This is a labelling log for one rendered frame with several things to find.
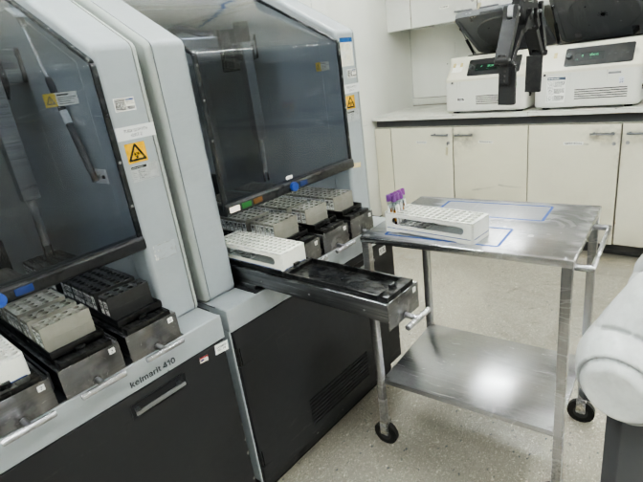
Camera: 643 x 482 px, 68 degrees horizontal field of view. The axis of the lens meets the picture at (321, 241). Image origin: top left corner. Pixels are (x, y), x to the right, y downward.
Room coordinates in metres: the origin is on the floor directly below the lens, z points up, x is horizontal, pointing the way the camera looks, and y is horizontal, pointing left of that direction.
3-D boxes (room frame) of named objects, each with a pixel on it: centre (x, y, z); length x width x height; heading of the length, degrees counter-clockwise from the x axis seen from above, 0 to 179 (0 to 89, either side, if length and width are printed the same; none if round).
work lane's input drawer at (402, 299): (1.23, 0.06, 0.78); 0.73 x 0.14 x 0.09; 47
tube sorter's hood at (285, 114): (1.70, 0.24, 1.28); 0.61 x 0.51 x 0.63; 137
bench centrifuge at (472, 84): (3.43, -1.39, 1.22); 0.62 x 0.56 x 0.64; 135
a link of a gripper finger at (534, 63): (0.99, -0.47, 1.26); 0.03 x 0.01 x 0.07; 46
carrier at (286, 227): (1.49, 0.11, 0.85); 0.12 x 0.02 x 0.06; 137
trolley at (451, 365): (1.39, -0.50, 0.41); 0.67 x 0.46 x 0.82; 52
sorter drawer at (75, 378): (1.13, 0.77, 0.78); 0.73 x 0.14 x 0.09; 47
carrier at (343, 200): (1.71, -0.09, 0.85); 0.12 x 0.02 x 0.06; 136
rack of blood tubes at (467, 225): (1.34, -0.34, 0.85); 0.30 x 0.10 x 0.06; 44
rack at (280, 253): (1.35, 0.19, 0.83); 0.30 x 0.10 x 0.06; 47
